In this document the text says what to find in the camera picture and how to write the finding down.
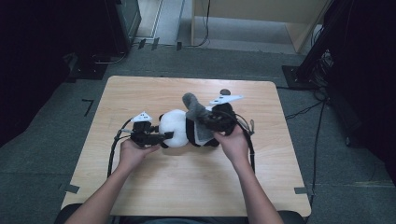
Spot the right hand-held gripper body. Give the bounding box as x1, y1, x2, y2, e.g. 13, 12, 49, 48
205, 94, 245, 136

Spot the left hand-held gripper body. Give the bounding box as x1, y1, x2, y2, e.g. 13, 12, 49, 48
130, 111, 153, 148

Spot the panda plush toy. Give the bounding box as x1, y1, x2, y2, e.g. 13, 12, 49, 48
158, 108, 220, 149

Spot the grey cloth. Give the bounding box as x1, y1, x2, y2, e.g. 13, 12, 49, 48
181, 92, 217, 147

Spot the person's left hand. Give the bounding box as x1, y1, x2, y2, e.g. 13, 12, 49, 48
119, 139, 161, 173

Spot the person's right hand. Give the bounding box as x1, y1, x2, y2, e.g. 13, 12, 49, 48
214, 125, 250, 166

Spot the black stand base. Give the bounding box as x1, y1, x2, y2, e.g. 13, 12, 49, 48
66, 52, 108, 82

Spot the dark monitor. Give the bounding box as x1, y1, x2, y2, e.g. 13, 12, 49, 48
106, 0, 142, 54

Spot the black metal stand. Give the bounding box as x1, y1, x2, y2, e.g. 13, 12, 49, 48
281, 0, 344, 91

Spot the beige wooden cabinet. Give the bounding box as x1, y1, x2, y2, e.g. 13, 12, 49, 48
191, 0, 331, 53

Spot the dark curtain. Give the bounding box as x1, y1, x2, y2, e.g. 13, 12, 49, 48
323, 0, 396, 185
0, 0, 120, 147

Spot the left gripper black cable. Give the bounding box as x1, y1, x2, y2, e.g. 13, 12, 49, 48
106, 118, 134, 178

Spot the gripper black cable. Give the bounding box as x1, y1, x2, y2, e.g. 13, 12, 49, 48
230, 111, 256, 174
106, 118, 134, 178

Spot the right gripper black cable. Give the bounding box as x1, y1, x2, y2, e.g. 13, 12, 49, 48
230, 111, 256, 174

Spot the black looped floor cable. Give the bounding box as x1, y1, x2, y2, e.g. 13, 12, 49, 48
92, 50, 127, 65

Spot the long black floor cable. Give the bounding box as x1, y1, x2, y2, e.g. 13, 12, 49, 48
284, 101, 326, 216

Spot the black hanging cable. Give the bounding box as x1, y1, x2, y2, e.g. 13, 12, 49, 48
186, 0, 211, 49

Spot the bundle of black cables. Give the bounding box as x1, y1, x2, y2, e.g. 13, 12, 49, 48
311, 49, 334, 101

